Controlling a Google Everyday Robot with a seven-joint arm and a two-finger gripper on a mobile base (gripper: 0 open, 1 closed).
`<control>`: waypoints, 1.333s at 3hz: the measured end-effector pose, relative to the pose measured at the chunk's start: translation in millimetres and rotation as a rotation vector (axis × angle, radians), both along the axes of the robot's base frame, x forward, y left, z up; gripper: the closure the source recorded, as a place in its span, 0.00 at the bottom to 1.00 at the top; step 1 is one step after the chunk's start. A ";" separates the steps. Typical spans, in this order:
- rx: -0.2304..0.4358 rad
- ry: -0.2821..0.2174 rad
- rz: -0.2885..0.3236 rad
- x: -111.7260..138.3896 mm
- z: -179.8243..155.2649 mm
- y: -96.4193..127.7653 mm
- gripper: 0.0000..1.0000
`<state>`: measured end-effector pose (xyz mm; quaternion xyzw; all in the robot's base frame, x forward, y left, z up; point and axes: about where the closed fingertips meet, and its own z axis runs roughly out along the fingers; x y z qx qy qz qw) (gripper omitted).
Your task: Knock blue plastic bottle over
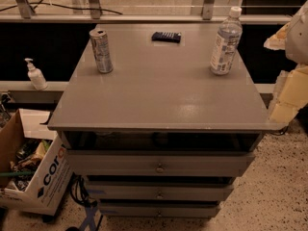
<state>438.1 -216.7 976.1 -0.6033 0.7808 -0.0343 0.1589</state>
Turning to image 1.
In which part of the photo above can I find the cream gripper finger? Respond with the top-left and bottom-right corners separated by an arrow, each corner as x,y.
264,23 -> 290,50
269,64 -> 308,123

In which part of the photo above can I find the clear blue-label plastic bottle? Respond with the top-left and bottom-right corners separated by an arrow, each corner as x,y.
210,7 -> 243,75

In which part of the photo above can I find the white pump dispenser bottle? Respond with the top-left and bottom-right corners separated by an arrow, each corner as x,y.
24,58 -> 47,90

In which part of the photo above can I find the dark blue chip bag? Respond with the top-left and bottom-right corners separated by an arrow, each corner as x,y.
151,32 -> 181,43

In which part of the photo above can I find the silver drink can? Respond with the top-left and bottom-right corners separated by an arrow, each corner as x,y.
90,29 -> 114,74

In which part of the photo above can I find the white cardboard box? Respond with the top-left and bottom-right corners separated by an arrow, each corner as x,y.
0,109 -> 72,216

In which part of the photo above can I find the black cable bundle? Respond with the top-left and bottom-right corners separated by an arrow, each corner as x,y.
68,174 -> 105,231

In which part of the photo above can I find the black floor cable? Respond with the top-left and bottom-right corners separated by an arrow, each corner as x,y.
0,0 -> 123,15

